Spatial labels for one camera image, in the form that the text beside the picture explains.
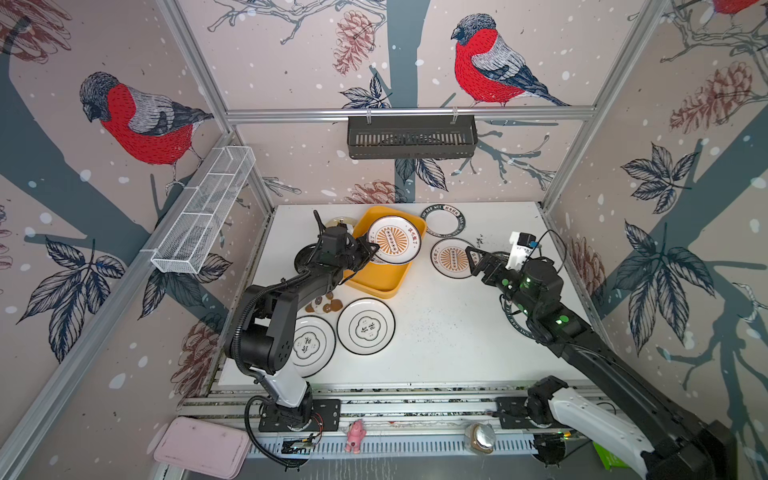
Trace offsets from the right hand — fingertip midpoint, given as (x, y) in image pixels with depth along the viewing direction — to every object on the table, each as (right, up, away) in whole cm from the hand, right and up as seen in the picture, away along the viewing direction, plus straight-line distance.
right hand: (473, 255), depth 74 cm
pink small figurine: (-29, -42, -4) cm, 51 cm away
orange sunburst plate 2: (0, -4, +30) cm, 30 cm away
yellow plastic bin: (-23, -10, +21) cm, 32 cm away
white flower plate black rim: (-28, -23, +14) cm, 39 cm away
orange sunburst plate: (-19, +4, +21) cm, 29 cm away
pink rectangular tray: (-64, -43, -7) cm, 78 cm away
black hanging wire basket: (-11, +41, +33) cm, 53 cm away
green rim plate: (0, +10, +41) cm, 42 cm away
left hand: (-24, +2, +15) cm, 29 cm away
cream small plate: (-43, +10, +40) cm, 60 cm away
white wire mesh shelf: (-71, +5, -1) cm, 71 cm away
